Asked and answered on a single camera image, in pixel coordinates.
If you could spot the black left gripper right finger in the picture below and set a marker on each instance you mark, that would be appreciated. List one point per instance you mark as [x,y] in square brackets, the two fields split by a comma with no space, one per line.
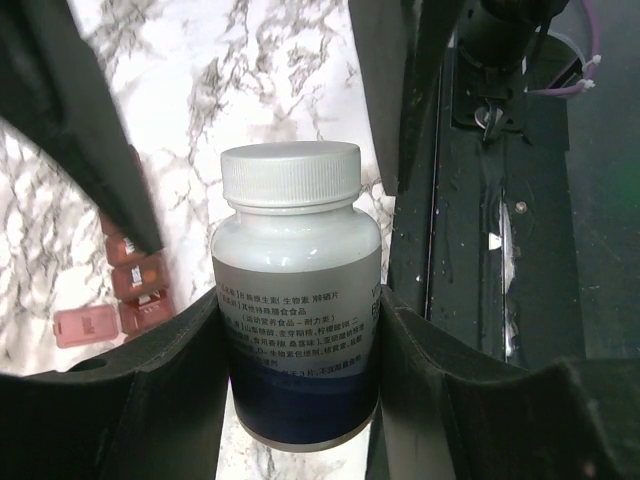
[452,412]

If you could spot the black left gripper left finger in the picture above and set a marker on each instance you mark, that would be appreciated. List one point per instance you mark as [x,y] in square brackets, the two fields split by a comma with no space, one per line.
[151,408]

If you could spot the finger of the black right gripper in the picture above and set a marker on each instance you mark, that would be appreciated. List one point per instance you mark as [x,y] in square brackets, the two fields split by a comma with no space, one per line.
[400,47]
[54,92]

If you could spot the red weekly pill organizer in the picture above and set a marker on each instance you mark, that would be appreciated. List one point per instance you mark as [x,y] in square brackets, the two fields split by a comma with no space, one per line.
[141,285]

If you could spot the white pill bottle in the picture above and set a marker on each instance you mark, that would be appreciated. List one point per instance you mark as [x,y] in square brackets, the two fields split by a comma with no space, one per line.
[298,281]

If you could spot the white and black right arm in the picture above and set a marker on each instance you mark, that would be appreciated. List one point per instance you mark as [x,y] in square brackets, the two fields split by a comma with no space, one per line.
[497,34]

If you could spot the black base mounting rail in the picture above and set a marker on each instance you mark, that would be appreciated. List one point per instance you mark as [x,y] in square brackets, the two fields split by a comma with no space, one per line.
[483,243]

